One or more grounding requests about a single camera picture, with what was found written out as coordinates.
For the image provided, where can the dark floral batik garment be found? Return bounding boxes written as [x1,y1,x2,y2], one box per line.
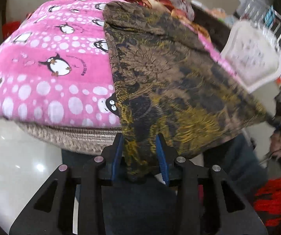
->
[103,2,269,180]

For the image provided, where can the person's right hand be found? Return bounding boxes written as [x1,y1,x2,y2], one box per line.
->
[270,131,281,159]

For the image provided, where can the pink penguin bed blanket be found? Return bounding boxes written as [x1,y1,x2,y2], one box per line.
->
[0,0,239,129]

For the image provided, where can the white ornate upholstered chair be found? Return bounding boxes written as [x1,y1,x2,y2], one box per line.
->
[221,20,281,93]

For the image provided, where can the dark carved wooden cabinet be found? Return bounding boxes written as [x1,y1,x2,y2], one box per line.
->
[191,4,239,52]

